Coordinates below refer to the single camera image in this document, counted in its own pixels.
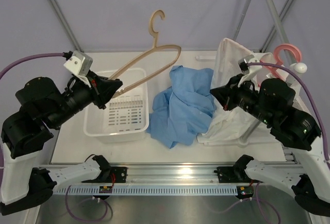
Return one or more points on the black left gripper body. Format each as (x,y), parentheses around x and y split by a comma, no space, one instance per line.
(99,97)

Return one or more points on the white slotted cable duct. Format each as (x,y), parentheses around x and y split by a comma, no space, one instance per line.
(145,190)

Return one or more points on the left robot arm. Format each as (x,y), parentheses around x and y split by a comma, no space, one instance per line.
(43,109)

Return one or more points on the grey rack pole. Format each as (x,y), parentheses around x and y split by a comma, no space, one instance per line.
(275,94)

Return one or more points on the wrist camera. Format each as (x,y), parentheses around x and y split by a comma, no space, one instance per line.
(79,65)
(248,68)

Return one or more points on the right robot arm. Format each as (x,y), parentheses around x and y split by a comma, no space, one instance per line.
(297,130)

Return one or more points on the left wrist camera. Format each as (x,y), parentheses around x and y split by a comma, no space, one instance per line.
(79,65)

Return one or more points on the white plastic basket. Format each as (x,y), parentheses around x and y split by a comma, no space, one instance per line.
(125,118)

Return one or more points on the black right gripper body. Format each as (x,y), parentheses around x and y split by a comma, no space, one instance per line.
(235,96)

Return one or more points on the aluminium rail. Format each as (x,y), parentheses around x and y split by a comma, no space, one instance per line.
(171,173)

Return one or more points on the blue shirt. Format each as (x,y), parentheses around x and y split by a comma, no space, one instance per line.
(183,110)

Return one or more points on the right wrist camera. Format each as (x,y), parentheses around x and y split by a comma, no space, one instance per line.
(248,68)

